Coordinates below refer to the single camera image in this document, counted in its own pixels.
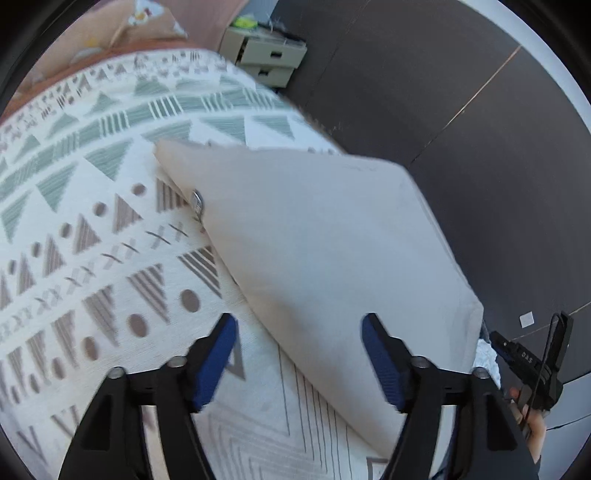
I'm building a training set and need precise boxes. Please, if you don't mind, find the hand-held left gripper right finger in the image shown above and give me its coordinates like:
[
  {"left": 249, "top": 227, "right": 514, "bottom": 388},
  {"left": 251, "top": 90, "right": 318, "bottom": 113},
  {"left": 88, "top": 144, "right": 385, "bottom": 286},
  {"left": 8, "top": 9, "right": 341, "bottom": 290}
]
[{"left": 361, "top": 312, "right": 539, "bottom": 480}]

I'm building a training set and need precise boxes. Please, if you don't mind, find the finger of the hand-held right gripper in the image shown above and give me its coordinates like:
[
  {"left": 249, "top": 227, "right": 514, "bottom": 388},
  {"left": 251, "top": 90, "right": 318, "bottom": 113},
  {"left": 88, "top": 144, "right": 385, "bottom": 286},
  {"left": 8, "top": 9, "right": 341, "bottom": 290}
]
[{"left": 489, "top": 330, "right": 542, "bottom": 376}]

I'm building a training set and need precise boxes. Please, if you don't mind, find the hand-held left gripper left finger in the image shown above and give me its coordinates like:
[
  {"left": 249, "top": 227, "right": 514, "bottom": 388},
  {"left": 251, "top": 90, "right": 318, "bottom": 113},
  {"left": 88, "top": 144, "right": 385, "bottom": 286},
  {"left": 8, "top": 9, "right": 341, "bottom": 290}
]
[{"left": 58, "top": 313, "right": 239, "bottom": 480}]

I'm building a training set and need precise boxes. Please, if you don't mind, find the beige jacket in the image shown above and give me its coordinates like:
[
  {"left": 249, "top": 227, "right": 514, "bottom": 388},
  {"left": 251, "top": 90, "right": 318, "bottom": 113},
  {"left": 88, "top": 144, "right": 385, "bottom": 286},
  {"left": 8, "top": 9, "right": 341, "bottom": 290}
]
[{"left": 152, "top": 138, "right": 485, "bottom": 457}]

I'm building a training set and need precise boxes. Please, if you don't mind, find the person's right forearm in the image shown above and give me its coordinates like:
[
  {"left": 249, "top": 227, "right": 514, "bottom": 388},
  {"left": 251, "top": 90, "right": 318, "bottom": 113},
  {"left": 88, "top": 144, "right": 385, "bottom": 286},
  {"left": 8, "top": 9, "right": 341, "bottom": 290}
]
[{"left": 524, "top": 445, "right": 544, "bottom": 480}]

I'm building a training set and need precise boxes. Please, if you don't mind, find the person's right hand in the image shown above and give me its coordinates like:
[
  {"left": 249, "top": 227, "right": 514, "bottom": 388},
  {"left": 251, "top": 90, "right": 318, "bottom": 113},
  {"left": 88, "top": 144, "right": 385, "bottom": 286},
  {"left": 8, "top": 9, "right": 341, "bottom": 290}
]
[{"left": 510, "top": 388, "right": 549, "bottom": 464}]

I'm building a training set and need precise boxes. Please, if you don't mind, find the geometric patterned blanket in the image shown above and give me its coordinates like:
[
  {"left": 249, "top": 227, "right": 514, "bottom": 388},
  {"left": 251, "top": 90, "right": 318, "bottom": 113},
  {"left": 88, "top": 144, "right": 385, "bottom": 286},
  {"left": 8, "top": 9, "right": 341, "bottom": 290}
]
[{"left": 0, "top": 48, "right": 462, "bottom": 480}]

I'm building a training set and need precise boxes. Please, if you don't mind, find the cream nightstand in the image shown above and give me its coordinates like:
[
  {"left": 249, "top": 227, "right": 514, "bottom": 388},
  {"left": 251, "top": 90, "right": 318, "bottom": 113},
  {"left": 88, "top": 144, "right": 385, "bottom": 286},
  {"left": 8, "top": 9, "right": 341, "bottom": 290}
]
[{"left": 219, "top": 23, "right": 309, "bottom": 88}]

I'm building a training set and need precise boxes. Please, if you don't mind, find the rust orange bed sheet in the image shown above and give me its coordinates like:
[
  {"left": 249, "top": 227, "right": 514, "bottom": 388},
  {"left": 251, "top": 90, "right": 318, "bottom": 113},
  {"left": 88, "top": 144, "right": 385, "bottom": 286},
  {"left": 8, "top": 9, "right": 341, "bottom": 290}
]
[{"left": 0, "top": 34, "right": 208, "bottom": 121}]

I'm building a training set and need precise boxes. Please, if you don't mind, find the peach plush pillow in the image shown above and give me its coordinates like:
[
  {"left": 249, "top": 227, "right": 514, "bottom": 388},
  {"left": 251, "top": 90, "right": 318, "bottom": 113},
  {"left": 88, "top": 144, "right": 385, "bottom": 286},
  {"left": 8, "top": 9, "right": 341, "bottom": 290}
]
[{"left": 28, "top": 0, "right": 190, "bottom": 88}]

